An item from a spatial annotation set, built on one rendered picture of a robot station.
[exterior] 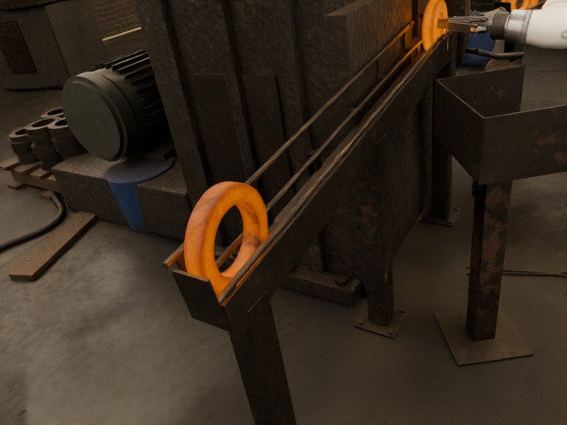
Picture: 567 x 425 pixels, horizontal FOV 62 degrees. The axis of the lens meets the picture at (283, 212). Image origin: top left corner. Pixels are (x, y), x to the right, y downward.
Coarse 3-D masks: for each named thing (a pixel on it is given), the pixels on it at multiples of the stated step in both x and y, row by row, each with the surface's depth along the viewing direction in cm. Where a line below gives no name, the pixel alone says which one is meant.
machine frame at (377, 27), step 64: (192, 0) 130; (256, 0) 120; (320, 0) 111; (384, 0) 126; (192, 64) 142; (256, 64) 130; (320, 64) 120; (384, 64) 133; (192, 128) 153; (256, 128) 140; (320, 128) 130; (192, 192) 174; (320, 256) 152
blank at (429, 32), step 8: (432, 0) 142; (440, 0) 142; (432, 8) 140; (440, 8) 143; (424, 16) 140; (432, 16) 139; (440, 16) 146; (424, 24) 141; (432, 24) 140; (424, 32) 141; (432, 32) 141; (440, 32) 148; (424, 40) 143; (432, 40) 142; (424, 48) 146
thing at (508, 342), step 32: (448, 96) 101; (480, 96) 110; (512, 96) 110; (448, 128) 104; (480, 128) 87; (512, 128) 86; (544, 128) 87; (480, 160) 89; (512, 160) 90; (544, 160) 90; (480, 192) 110; (480, 224) 113; (480, 256) 117; (480, 288) 122; (448, 320) 140; (480, 320) 128; (480, 352) 128; (512, 352) 127
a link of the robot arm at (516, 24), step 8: (512, 16) 132; (520, 16) 131; (528, 16) 130; (512, 24) 131; (520, 24) 131; (504, 32) 135; (512, 32) 132; (520, 32) 131; (512, 40) 134; (520, 40) 133
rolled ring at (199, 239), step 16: (208, 192) 70; (224, 192) 70; (240, 192) 74; (256, 192) 78; (208, 208) 68; (224, 208) 70; (240, 208) 79; (256, 208) 78; (192, 224) 68; (208, 224) 68; (256, 224) 79; (192, 240) 68; (208, 240) 68; (256, 240) 80; (192, 256) 68; (208, 256) 69; (240, 256) 80; (192, 272) 69; (208, 272) 69; (224, 272) 77
